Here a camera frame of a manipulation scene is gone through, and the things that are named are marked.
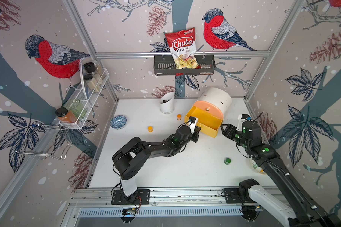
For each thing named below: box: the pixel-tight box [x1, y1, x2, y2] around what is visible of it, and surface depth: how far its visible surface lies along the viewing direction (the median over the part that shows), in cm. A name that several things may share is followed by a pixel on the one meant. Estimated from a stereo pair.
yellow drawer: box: [184, 104, 224, 139], surface depth 89 cm
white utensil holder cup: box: [159, 91, 175, 114], surface depth 109 cm
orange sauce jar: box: [54, 106, 78, 123], surface depth 63 cm
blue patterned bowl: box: [109, 114, 127, 130], surface depth 106 cm
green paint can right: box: [224, 157, 232, 166], surface depth 85 cm
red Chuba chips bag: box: [164, 26, 201, 70], surface depth 84 cm
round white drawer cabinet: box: [184, 87, 233, 130], surface depth 92 cm
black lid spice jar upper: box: [83, 61, 104, 84], surface depth 81 cm
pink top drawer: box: [193, 100, 224, 120], surface depth 87 cm
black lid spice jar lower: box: [83, 73, 100, 93], surface depth 79 cm
